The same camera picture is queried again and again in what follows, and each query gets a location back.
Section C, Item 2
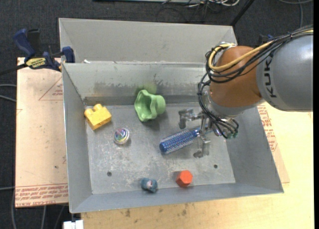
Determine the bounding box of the blue bristled roller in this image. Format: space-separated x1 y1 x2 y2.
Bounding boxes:
159 128 201 155

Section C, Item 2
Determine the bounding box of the grey metal bin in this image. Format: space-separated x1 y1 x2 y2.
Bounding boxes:
58 17 285 214

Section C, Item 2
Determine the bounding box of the blue-grey small toy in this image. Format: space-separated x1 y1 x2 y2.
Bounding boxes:
140 177 159 194

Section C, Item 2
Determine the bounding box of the yellow toy brick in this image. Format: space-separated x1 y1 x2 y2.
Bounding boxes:
83 103 112 131

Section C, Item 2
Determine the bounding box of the green wavy cup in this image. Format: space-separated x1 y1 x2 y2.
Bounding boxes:
134 89 166 123

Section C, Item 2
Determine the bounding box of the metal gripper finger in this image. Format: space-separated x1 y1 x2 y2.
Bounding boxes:
178 108 201 130
193 134 212 159

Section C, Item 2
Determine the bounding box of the clear ball with coloured swirls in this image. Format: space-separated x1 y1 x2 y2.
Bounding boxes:
113 128 131 145

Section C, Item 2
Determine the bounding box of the orange hexagonal block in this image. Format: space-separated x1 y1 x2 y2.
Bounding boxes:
175 170 194 188

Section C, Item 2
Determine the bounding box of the brown cardboard board red print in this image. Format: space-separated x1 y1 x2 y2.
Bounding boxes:
14 57 291 209

